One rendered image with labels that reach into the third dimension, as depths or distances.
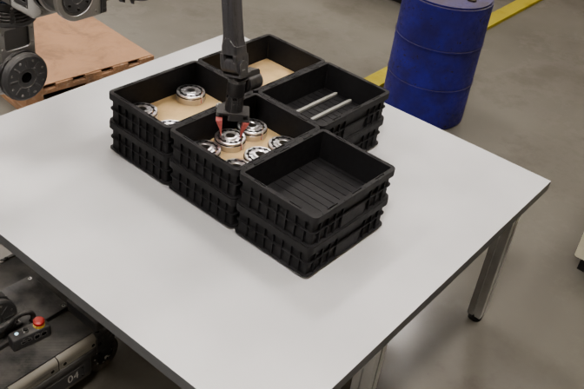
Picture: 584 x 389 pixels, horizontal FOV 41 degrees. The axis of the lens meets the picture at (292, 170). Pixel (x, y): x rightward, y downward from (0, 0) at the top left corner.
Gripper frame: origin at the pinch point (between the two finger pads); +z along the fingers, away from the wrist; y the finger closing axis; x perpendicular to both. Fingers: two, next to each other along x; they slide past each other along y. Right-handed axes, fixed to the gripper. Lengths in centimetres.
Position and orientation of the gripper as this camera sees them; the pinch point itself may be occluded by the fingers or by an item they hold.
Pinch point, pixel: (230, 134)
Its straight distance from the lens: 257.1
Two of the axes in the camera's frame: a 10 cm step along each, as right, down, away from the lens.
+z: -1.4, 8.4, 5.3
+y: -9.9, -0.9, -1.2
